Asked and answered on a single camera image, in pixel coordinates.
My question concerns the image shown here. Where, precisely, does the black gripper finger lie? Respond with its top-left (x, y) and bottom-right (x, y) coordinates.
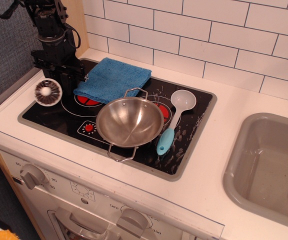
top-left (42, 67), bottom-right (61, 83)
top-left (59, 72), bottom-right (89, 95)

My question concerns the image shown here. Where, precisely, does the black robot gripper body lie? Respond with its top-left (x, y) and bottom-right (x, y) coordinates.
top-left (31, 28), bottom-right (86, 75)

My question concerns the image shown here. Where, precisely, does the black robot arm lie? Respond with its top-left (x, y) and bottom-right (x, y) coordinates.
top-left (0, 0), bottom-right (87, 96)

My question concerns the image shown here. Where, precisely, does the stainless steel pot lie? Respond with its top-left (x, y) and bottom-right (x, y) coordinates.
top-left (95, 87), bottom-right (164, 162)

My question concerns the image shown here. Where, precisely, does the black toy stovetop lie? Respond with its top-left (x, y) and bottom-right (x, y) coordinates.
top-left (17, 58), bottom-right (218, 182)

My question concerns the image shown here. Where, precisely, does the blue folded cloth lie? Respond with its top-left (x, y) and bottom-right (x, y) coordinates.
top-left (73, 57), bottom-right (152, 104)

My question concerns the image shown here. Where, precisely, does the red stove button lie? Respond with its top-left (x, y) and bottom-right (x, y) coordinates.
top-left (84, 124), bottom-right (94, 133)

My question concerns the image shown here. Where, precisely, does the grey timer knob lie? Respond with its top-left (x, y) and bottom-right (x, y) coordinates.
top-left (20, 164), bottom-right (46, 190)

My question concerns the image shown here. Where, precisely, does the grey oven knob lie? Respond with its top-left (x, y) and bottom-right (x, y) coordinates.
top-left (116, 208), bottom-right (149, 238)

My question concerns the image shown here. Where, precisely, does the yellow object at corner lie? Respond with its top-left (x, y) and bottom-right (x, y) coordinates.
top-left (0, 230), bottom-right (20, 240)

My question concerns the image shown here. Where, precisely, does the grey toy sink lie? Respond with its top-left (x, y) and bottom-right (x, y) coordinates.
top-left (223, 112), bottom-right (288, 227)

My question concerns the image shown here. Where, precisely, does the wooden side post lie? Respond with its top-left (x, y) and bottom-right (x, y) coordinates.
top-left (61, 0), bottom-right (89, 58)

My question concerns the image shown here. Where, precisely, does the white ladle with blue handle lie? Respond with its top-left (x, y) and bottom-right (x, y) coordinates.
top-left (156, 89), bottom-right (197, 156)

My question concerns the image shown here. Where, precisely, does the grey oven door handle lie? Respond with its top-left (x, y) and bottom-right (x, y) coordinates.
top-left (54, 207), bottom-right (122, 240)

